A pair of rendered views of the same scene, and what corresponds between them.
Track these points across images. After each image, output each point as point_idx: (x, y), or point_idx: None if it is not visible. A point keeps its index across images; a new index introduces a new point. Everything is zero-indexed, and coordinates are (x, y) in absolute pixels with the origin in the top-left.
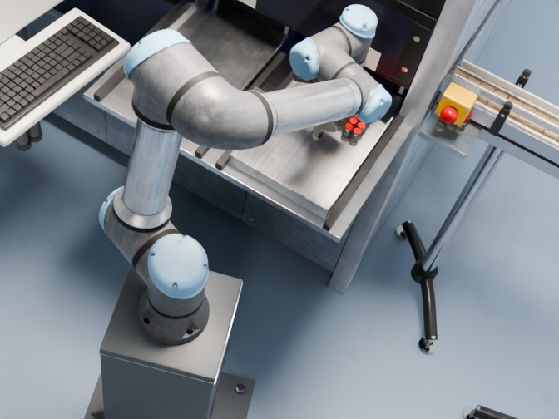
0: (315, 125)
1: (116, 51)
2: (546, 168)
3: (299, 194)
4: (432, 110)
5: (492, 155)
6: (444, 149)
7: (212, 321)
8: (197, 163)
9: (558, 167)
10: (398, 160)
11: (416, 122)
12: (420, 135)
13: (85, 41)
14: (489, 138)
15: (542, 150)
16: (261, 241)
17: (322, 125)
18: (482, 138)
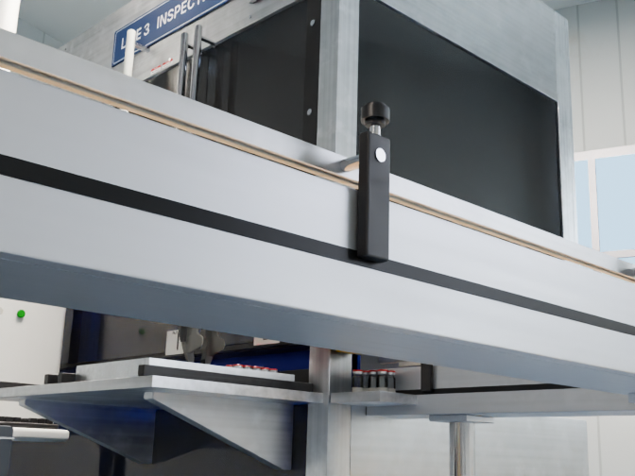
0: (184, 348)
1: (49, 429)
2: (498, 403)
3: (127, 360)
4: (366, 409)
5: (454, 453)
6: (358, 400)
7: None
8: None
9: (508, 390)
10: (321, 463)
11: (325, 382)
12: (332, 399)
13: (24, 420)
14: (428, 404)
15: (483, 376)
16: None
17: (191, 346)
18: (421, 412)
